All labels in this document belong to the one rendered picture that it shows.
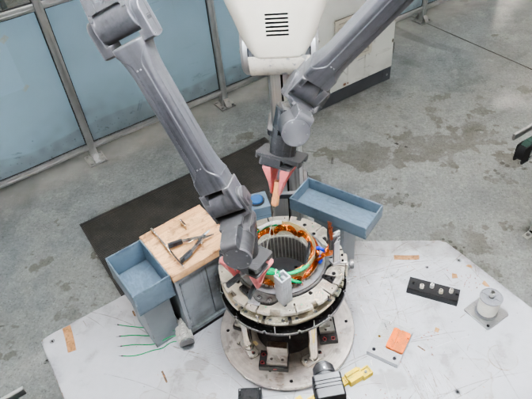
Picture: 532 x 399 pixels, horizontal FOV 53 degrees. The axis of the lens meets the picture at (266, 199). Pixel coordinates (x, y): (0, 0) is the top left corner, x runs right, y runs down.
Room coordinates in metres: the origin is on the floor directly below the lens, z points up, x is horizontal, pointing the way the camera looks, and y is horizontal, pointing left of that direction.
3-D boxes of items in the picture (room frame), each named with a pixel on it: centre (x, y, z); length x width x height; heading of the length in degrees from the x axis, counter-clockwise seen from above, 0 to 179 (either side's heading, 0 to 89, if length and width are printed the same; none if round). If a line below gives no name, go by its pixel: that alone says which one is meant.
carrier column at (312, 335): (0.75, -0.08, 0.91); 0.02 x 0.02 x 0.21
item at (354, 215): (1.09, -0.20, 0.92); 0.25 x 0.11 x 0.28; 52
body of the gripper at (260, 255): (0.76, 0.06, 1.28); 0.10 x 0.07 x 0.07; 52
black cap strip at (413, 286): (0.94, -0.47, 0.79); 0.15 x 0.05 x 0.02; 63
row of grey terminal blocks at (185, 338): (0.88, 0.28, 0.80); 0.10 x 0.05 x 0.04; 14
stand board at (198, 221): (1.01, 0.23, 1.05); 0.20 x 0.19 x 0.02; 123
